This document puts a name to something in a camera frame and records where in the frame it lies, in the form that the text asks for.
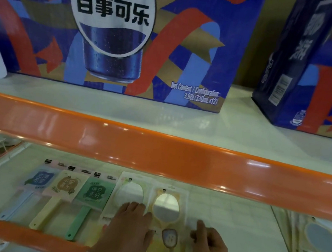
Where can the person's left hand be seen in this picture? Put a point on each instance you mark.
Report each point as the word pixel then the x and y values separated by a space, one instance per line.
pixel 125 239

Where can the orange edged white shelf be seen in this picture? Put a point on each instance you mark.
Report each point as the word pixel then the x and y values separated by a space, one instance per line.
pixel 150 153

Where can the blue printed drink carton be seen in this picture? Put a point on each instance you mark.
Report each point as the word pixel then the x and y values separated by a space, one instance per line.
pixel 196 42
pixel 325 106

